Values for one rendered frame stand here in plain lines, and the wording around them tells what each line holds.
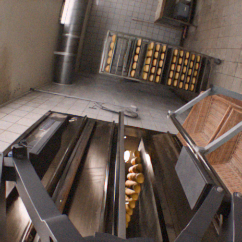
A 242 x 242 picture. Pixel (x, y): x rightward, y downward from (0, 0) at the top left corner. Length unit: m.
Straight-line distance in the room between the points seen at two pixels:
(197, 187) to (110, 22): 5.21
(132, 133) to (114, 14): 3.95
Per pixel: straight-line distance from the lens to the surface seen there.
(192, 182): 0.18
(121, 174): 0.89
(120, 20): 5.31
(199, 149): 0.75
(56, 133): 0.19
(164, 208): 1.01
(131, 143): 1.92
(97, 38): 5.29
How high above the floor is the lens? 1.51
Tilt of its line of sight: 4 degrees down
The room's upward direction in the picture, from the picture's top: 79 degrees counter-clockwise
